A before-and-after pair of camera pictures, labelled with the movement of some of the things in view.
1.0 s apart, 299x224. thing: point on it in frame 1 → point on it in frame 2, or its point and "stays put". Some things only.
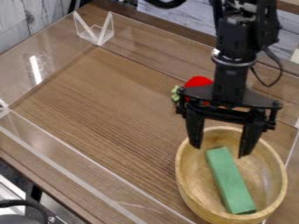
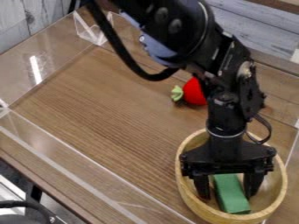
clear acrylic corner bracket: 97,33 stays put
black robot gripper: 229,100 → 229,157
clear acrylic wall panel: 77,177 stays put
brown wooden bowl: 261,167 stays put
